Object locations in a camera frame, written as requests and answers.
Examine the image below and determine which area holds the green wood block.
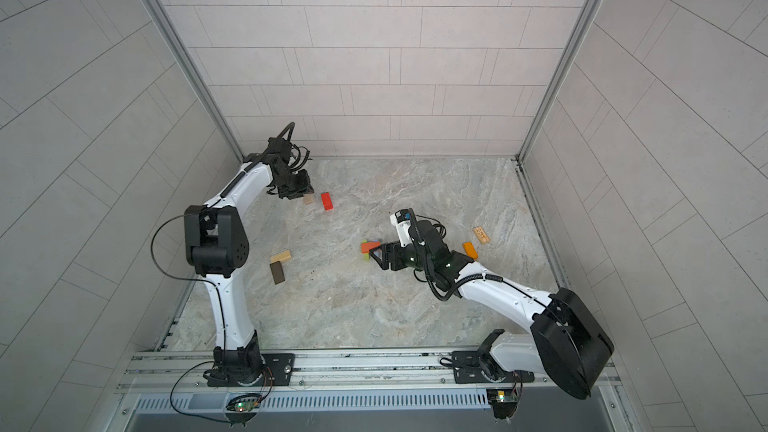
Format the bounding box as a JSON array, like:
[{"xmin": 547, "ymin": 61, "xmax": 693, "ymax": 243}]
[{"xmin": 361, "ymin": 240, "xmax": 370, "ymax": 261}]

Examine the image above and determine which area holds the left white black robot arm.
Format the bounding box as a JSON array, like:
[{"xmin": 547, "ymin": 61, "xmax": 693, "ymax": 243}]
[{"xmin": 184, "ymin": 129, "xmax": 313, "ymax": 387}]

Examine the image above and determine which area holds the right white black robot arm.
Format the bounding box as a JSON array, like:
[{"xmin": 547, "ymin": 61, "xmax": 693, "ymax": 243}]
[{"xmin": 370, "ymin": 209, "xmax": 615, "ymax": 399}]

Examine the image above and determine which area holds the red wood block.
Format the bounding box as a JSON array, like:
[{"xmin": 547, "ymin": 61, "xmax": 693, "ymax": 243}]
[{"xmin": 321, "ymin": 192, "xmax": 334, "ymax": 211}]

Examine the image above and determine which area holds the yellow orange wood block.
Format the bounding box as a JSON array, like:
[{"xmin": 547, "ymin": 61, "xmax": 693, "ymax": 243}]
[{"xmin": 463, "ymin": 242, "xmax": 479, "ymax": 261}]

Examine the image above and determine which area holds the engraved natural wood block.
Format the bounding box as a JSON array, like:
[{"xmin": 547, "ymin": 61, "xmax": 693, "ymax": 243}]
[{"xmin": 473, "ymin": 226, "xmax": 491, "ymax": 244}]

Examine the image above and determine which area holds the light natural wood block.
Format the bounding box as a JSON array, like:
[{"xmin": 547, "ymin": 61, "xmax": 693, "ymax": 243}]
[{"xmin": 270, "ymin": 250, "xmax": 292, "ymax": 263}]

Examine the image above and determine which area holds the dark brown wood block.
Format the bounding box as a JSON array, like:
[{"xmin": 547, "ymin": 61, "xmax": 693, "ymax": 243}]
[{"xmin": 269, "ymin": 261, "xmax": 285, "ymax": 284}]

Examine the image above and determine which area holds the right circuit board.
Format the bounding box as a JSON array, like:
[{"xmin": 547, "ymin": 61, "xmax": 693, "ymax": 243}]
[{"xmin": 486, "ymin": 389, "xmax": 521, "ymax": 420}]

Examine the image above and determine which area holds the circuit board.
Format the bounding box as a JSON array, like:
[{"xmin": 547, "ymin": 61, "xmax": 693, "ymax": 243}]
[
  {"xmin": 486, "ymin": 389, "xmax": 521, "ymax": 420},
  {"xmin": 224, "ymin": 393, "xmax": 263, "ymax": 427}
]

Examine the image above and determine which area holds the left circuit board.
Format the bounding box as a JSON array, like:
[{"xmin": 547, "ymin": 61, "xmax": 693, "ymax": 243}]
[{"xmin": 224, "ymin": 393, "xmax": 263, "ymax": 427}]

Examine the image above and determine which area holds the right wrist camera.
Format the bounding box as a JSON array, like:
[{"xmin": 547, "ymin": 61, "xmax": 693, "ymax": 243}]
[{"xmin": 390, "ymin": 209, "xmax": 413, "ymax": 247}]

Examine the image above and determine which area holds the left black cable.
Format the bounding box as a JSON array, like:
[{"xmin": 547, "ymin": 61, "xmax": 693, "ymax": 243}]
[{"xmin": 149, "ymin": 121, "xmax": 311, "ymax": 424}]

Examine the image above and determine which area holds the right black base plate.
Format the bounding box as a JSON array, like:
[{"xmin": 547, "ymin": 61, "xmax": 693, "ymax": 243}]
[{"xmin": 440, "ymin": 351, "xmax": 535, "ymax": 384}]

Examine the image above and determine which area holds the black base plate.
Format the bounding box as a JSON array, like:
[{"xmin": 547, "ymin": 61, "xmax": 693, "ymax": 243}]
[
  {"xmin": 440, "ymin": 351, "xmax": 535, "ymax": 384},
  {"xmin": 203, "ymin": 353, "xmax": 296, "ymax": 387}
]

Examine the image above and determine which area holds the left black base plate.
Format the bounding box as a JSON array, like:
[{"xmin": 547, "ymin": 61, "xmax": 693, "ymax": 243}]
[{"xmin": 203, "ymin": 353, "xmax": 296, "ymax": 387}]

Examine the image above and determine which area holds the aluminium mounting rail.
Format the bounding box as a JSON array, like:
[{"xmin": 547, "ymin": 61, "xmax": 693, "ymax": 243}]
[{"xmin": 116, "ymin": 335, "xmax": 559, "ymax": 394}]

